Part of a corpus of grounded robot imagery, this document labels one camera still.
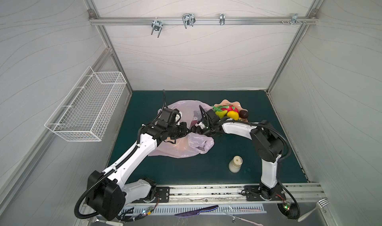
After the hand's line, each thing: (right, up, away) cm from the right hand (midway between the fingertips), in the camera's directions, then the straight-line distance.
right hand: (190, 141), depth 84 cm
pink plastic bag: (+1, 0, -8) cm, 8 cm away
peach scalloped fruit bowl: (+33, +21, +20) cm, 44 cm away
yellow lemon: (+27, +15, +7) cm, 31 cm away
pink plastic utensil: (+21, -32, -17) cm, 42 cm away
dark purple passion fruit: (+35, +15, +11) cm, 39 cm away
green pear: (+20, +15, +11) cm, 27 cm away
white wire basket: (-47, +19, -14) cm, 52 cm away
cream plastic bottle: (+24, -11, -8) cm, 27 cm away
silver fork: (+65, -27, -13) cm, 72 cm away
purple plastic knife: (+3, -30, -16) cm, 34 cm away
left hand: (-1, +7, -8) cm, 11 cm away
